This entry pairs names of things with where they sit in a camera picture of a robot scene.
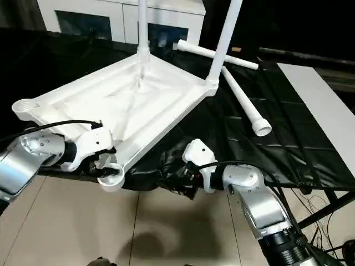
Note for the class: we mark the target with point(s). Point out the white plastic table top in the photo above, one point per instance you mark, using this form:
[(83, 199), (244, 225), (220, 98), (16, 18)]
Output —
[(127, 105)]

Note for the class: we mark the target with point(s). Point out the white plastic table leg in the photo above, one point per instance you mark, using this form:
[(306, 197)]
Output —
[(244, 60), (244, 100), (224, 44), (143, 27)]

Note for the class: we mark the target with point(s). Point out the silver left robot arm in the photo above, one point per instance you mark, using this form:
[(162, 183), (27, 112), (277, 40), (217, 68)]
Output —
[(25, 160)]

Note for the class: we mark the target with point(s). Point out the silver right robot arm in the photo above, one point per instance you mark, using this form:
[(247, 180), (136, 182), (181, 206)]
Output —
[(260, 199)]

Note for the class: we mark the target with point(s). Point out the black mat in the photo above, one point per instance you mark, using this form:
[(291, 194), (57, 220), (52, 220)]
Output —
[(299, 144)]

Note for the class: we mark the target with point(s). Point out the white sideboard with glass doors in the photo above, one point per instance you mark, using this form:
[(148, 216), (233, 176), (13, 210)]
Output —
[(89, 16)]

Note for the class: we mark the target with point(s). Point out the grey curtain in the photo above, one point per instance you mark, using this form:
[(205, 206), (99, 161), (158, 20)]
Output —
[(16, 14)]

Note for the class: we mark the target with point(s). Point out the black cabinet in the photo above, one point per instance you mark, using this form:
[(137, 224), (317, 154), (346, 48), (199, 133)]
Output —
[(283, 22)]

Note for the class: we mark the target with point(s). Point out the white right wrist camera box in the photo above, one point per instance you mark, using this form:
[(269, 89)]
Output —
[(199, 160)]

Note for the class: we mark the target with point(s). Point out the black metal table frame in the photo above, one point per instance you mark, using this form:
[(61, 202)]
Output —
[(327, 208)]

